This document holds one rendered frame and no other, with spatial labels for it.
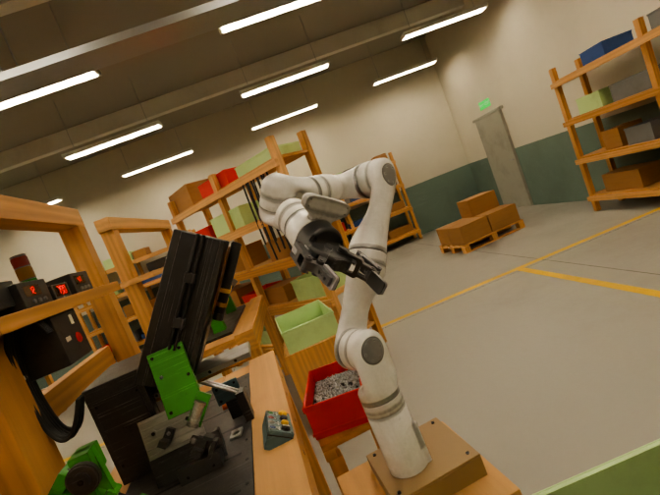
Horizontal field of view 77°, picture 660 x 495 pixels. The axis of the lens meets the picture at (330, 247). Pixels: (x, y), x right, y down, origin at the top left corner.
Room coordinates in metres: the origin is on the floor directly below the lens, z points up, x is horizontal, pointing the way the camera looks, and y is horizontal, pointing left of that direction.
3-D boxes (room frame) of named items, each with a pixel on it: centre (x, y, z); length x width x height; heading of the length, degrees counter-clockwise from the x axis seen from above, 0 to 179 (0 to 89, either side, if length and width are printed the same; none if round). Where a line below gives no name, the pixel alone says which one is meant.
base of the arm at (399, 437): (0.89, 0.01, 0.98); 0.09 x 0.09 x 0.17; 13
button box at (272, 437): (1.25, 0.36, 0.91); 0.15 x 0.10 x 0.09; 11
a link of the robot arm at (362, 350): (0.89, 0.02, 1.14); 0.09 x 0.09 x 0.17; 32
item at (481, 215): (7.10, -2.52, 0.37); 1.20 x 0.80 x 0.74; 103
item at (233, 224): (4.76, 0.81, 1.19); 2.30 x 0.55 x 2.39; 46
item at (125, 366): (1.46, 0.85, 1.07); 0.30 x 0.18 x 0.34; 11
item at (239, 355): (1.48, 0.61, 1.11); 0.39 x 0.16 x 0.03; 101
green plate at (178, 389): (1.32, 0.62, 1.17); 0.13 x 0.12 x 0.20; 11
